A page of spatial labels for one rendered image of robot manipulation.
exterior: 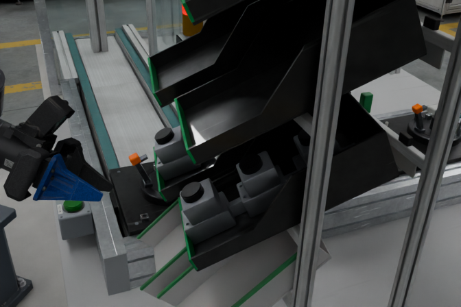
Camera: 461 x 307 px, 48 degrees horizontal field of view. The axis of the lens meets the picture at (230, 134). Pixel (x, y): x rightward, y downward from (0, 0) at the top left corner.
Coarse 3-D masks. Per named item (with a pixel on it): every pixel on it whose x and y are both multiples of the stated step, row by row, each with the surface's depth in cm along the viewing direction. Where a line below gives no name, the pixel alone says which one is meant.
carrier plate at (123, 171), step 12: (120, 168) 123; (132, 168) 123; (144, 168) 123; (120, 180) 119; (132, 180) 119; (120, 192) 115; (132, 192) 115; (120, 204) 111; (132, 204) 111; (144, 204) 111; (132, 216) 108; (156, 216) 108; (132, 228) 104; (144, 228) 104
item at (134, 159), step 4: (132, 156) 109; (136, 156) 109; (144, 156) 110; (132, 160) 109; (136, 160) 109; (140, 160) 109; (144, 160) 110; (132, 164) 109; (136, 164) 110; (140, 164) 110; (140, 168) 111; (140, 172) 111; (144, 172) 112; (144, 176) 112; (144, 180) 113; (148, 180) 113
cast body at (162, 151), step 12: (168, 132) 78; (180, 132) 78; (156, 144) 78; (168, 144) 77; (180, 144) 77; (168, 156) 78; (180, 156) 78; (156, 168) 79; (168, 168) 79; (180, 168) 79; (192, 168) 80
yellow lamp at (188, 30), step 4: (184, 16) 118; (188, 16) 117; (184, 20) 118; (188, 20) 118; (184, 24) 119; (188, 24) 118; (192, 24) 118; (200, 24) 119; (184, 28) 119; (188, 28) 119; (192, 28) 118; (196, 28) 119; (200, 28) 119; (184, 32) 120; (188, 32) 119; (192, 32) 119; (196, 32) 119
